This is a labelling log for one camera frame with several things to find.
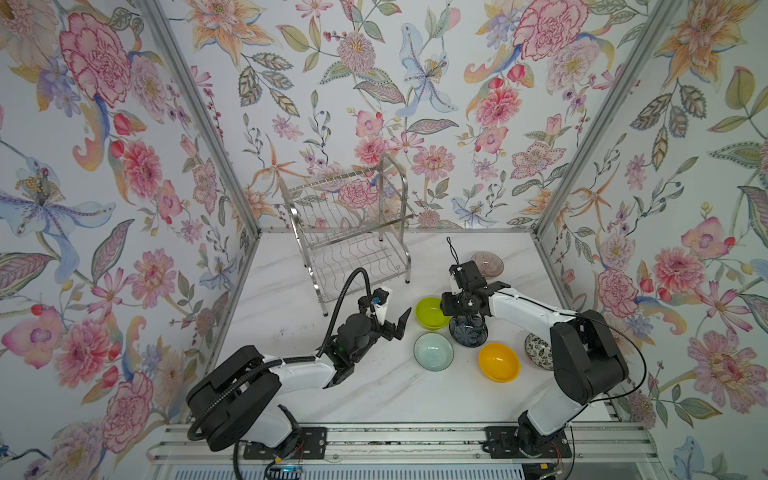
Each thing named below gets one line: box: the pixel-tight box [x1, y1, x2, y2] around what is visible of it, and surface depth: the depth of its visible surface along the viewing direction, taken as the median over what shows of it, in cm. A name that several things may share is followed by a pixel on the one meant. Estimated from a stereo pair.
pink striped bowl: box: [471, 251, 504, 278], surface depth 109 cm
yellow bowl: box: [478, 342, 521, 384], surface depth 86 cm
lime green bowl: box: [415, 296, 451, 331], surface depth 97 cm
